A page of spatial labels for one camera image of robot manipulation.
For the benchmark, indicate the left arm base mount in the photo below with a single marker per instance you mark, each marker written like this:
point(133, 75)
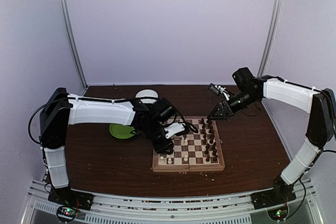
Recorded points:
point(74, 199)

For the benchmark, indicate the left aluminium frame post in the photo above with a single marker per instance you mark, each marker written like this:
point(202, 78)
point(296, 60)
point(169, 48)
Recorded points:
point(72, 43)

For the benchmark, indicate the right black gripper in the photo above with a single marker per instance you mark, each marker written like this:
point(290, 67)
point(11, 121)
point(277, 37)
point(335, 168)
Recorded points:
point(226, 109)

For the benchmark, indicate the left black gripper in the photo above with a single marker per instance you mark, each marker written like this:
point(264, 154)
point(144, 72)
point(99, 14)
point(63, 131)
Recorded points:
point(167, 146)

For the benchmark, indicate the aluminium frame post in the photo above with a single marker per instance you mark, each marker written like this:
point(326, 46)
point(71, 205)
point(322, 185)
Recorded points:
point(72, 43)
point(270, 39)

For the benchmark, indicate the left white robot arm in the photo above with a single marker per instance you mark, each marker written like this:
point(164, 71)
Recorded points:
point(64, 109)

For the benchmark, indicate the green plastic plate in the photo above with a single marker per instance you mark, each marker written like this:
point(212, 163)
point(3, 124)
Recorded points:
point(122, 132)

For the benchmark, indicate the wooden chess board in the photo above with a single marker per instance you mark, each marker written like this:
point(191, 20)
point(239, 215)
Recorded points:
point(203, 149)

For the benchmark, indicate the aluminium front rail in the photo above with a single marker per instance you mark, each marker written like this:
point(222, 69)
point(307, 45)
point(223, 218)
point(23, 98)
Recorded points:
point(229, 208)

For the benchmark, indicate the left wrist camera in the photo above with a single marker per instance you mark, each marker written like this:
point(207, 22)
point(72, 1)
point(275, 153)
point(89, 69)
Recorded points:
point(163, 110)

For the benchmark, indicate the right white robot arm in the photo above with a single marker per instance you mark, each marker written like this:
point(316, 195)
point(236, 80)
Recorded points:
point(303, 111)

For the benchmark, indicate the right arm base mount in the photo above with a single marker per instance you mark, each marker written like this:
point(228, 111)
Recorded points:
point(268, 198)

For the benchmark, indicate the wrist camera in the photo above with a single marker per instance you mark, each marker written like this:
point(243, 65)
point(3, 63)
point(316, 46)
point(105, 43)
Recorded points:
point(242, 77)
point(163, 110)

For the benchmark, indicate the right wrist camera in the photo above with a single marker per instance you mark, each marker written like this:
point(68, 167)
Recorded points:
point(242, 77)

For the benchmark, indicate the white ceramic bowl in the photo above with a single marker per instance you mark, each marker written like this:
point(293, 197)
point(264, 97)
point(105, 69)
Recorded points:
point(147, 96)

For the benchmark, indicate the right aluminium frame post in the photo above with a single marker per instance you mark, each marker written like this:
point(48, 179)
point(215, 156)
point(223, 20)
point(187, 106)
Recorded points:
point(270, 39)

